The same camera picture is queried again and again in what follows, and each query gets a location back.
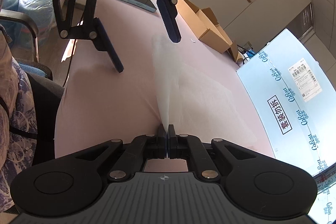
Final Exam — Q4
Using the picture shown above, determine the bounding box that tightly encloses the open brown cardboard box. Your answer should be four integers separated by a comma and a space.
176, 0, 244, 63

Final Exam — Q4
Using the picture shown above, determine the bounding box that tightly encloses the blue tissue box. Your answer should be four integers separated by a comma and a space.
243, 49, 256, 58

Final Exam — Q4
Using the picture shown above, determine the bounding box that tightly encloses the black office chair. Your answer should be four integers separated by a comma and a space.
1, 10, 64, 165

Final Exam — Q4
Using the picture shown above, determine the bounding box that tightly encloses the large light blue box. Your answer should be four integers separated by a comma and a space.
237, 29, 335, 176

